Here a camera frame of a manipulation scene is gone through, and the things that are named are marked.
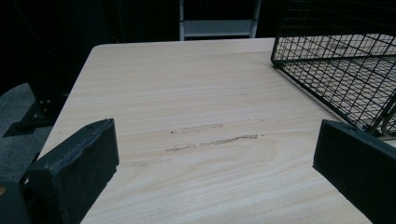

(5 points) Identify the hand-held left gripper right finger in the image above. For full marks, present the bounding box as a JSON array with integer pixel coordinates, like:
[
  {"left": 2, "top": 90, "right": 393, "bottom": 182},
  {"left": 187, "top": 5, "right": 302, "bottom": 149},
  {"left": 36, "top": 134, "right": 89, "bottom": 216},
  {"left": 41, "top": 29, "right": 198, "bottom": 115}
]
[{"left": 312, "top": 119, "right": 396, "bottom": 224}]

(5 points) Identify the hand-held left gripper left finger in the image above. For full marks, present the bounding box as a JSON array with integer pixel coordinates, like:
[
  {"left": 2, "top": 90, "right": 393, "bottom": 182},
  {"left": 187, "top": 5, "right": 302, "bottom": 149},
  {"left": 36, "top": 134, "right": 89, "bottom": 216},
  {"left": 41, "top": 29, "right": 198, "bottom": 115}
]
[{"left": 20, "top": 118, "right": 120, "bottom": 224}]

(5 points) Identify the grey metal stand frame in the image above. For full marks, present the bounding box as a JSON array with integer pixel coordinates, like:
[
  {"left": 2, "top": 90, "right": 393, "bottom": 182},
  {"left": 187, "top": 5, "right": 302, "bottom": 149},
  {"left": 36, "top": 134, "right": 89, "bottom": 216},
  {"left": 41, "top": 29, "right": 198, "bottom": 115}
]
[{"left": 178, "top": 0, "right": 262, "bottom": 42}]

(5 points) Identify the black metal stand base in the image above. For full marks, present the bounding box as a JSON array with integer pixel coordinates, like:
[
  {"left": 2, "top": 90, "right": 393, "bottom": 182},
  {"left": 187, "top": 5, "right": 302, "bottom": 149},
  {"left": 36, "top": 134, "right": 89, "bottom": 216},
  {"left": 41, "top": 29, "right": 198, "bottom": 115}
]
[{"left": 2, "top": 82, "right": 68, "bottom": 138}]

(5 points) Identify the black wire mesh basket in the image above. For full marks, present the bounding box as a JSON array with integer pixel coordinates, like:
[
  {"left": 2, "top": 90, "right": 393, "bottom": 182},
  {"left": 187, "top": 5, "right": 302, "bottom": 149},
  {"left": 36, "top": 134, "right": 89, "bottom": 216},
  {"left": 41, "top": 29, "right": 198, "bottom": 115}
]
[{"left": 270, "top": 0, "right": 396, "bottom": 138}]

